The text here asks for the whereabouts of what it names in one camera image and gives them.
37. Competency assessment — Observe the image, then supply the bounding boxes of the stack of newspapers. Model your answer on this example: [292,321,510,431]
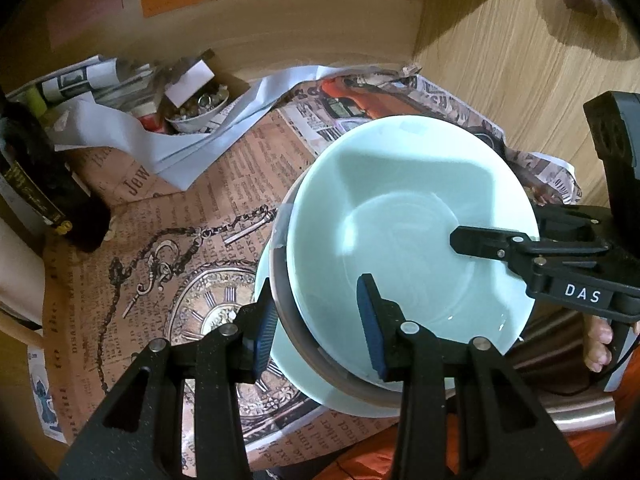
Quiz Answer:
[10,55,166,111]

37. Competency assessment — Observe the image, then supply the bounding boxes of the dark glass bottle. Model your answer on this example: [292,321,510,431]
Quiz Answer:
[0,87,112,253]

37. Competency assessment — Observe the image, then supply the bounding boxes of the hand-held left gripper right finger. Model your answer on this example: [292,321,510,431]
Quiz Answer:
[356,273,586,480]

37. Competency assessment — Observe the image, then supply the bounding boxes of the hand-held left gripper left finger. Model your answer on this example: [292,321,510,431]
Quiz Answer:
[57,277,281,480]

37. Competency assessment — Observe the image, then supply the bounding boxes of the white cartoon sticker sheet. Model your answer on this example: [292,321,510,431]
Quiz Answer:
[27,345,68,445]

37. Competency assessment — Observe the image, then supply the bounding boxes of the small bowl of trinkets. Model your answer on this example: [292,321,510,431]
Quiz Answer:
[164,87,231,135]

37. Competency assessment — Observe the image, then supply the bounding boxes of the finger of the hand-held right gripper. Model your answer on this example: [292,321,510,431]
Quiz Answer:
[449,229,613,296]
[536,202,613,243]

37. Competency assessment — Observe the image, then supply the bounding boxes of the printed newspaper table cover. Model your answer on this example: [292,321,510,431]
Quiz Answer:
[30,62,583,480]

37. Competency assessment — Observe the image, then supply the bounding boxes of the green bowl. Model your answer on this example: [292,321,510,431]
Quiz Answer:
[286,115,542,383]

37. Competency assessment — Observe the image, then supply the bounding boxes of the beige paper roll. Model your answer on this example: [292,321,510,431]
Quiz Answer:
[0,215,48,346]

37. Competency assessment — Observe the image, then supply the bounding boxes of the pink sticky note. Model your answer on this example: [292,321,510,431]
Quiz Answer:
[47,0,125,51]

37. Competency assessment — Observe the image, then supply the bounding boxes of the small red container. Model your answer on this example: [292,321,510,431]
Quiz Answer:
[136,110,163,133]

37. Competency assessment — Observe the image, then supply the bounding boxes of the mint green plate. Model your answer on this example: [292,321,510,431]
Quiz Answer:
[254,247,458,418]

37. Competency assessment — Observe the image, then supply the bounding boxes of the small white box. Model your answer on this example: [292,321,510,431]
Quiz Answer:
[164,60,216,108]

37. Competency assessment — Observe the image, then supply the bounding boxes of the person's right hand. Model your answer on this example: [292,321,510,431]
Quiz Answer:
[582,315,615,374]

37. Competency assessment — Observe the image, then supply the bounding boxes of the white paper sheets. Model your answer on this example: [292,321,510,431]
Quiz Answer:
[52,62,331,191]

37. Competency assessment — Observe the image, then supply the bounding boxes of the person's orange clothing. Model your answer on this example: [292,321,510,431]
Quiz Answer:
[265,410,640,480]

